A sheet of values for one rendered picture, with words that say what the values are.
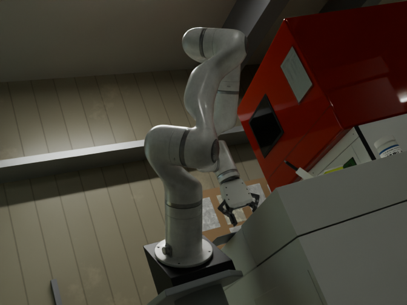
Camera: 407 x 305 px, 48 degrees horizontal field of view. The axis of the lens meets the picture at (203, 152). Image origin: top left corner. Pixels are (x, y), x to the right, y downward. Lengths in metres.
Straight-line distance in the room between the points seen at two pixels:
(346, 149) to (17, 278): 2.61
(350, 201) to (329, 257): 0.19
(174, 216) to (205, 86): 0.41
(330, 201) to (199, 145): 0.41
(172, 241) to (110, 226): 2.51
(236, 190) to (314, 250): 0.50
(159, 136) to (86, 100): 3.16
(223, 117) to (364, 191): 0.58
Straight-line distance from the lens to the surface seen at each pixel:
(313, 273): 1.28
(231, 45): 1.50
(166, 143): 1.36
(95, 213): 3.98
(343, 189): 1.40
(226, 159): 1.72
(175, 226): 1.44
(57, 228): 3.90
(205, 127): 1.35
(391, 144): 1.69
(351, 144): 2.03
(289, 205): 1.31
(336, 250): 1.32
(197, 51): 1.57
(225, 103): 1.69
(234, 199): 1.68
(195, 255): 1.50
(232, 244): 1.75
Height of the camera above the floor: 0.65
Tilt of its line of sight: 21 degrees up
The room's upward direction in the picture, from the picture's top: 21 degrees counter-clockwise
